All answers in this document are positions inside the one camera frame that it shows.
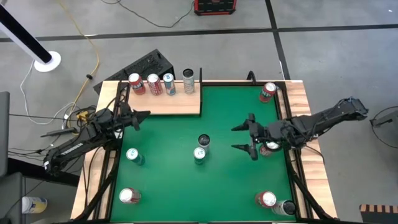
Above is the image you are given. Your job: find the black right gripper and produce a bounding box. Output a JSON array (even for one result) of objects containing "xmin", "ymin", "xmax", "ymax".
[{"xmin": 231, "ymin": 113, "xmax": 282, "ymax": 161}]

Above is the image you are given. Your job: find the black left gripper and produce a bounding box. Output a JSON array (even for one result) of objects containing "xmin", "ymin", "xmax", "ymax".
[{"xmin": 114, "ymin": 102, "xmax": 151, "ymax": 131}]

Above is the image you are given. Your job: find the red Fanta soda can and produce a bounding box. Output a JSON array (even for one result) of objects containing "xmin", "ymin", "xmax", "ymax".
[
  {"xmin": 254, "ymin": 190, "xmax": 277, "ymax": 208},
  {"xmin": 127, "ymin": 72, "xmax": 147, "ymax": 96},
  {"xmin": 259, "ymin": 82, "xmax": 277, "ymax": 103}
]

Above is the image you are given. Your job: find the red Coca-Cola can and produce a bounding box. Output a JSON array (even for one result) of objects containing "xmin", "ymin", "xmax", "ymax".
[
  {"xmin": 259, "ymin": 141, "xmax": 280, "ymax": 157},
  {"xmin": 119, "ymin": 187, "xmax": 142, "ymax": 205},
  {"xmin": 146, "ymin": 73, "xmax": 164, "ymax": 96}
]

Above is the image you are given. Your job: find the wooden tray board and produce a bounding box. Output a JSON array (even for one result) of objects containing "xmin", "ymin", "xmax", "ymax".
[{"xmin": 124, "ymin": 67, "xmax": 205, "ymax": 116}]

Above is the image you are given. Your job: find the black perforated box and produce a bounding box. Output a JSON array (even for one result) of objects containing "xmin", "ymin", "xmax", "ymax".
[{"xmin": 93, "ymin": 49, "xmax": 177, "ymax": 95}]

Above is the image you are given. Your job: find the green table mat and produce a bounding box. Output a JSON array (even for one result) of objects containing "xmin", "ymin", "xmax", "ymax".
[{"xmin": 110, "ymin": 85, "xmax": 296, "ymax": 222}]

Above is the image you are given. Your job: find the black power strip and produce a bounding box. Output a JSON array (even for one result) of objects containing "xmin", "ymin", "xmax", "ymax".
[{"xmin": 40, "ymin": 126, "xmax": 78, "ymax": 138}]

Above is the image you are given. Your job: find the black white pole stand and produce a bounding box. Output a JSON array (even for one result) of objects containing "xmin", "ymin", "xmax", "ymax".
[{"xmin": 0, "ymin": 0, "xmax": 62, "ymax": 73}]

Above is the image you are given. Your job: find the black desk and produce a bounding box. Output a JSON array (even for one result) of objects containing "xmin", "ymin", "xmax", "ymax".
[{"xmin": 0, "ymin": 157, "xmax": 80, "ymax": 224}]

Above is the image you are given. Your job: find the red black crate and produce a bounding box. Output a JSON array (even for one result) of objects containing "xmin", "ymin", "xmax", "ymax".
[{"xmin": 193, "ymin": 0, "xmax": 238, "ymax": 16}]

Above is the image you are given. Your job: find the grey cabinet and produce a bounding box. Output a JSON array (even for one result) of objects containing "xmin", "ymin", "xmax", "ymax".
[{"xmin": 0, "ymin": 91, "xmax": 10, "ymax": 178}]

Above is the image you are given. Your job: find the white yellow canister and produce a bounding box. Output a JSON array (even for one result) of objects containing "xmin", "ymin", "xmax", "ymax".
[{"xmin": 21, "ymin": 196, "xmax": 49, "ymax": 215}]

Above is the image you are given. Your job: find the grey metal stand leg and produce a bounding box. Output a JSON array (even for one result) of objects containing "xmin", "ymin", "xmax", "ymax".
[{"xmin": 369, "ymin": 110, "xmax": 398, "ymax": 128}]

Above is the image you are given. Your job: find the black aluminium table frame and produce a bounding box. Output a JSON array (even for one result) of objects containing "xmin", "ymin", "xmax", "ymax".
[{"xmin": 74, "ymin": 70, "xmax": 335, "ymax": 224}]

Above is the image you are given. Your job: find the yellow cable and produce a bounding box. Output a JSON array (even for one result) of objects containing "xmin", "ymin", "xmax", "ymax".
[{"xmin": 55, "ymin": 0, "xmax": 100, "ymax": 119}]

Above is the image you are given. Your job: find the thin black floor cable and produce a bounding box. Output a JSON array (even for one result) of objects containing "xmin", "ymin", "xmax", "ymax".
[{"xmin": 9, "ymin": 113, "xmax": 68, "ymax": 121}]

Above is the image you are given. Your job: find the white cable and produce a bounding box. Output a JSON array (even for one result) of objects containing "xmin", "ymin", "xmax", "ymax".
[{"xmin": 19, "ymin": 60, "xmax": 77, "ymax": 126}]

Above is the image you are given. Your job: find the black cable loop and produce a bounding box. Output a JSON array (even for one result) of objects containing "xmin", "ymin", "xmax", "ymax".
[{"xmin": 368, "ymin": 105, "xmax": 398, "ymax": 160}]

